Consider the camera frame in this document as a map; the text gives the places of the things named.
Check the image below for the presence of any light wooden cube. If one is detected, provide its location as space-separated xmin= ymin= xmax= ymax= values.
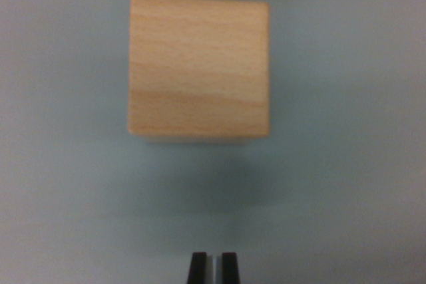
xmin=127 ymin=0 xmax=271 ymax=147

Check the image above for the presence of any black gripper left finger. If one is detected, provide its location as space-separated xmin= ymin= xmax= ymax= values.
xmin=187 ymin=252 xmax=214 ymax=284

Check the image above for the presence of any pale blue plastic bin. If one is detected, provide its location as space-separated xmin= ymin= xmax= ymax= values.
xmin=0 ymin=0 xmax=426 ymax=284

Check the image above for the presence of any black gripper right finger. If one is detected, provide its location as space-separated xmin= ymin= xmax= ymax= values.
xmin=215 ymin=252 xmax=242 ymax=284

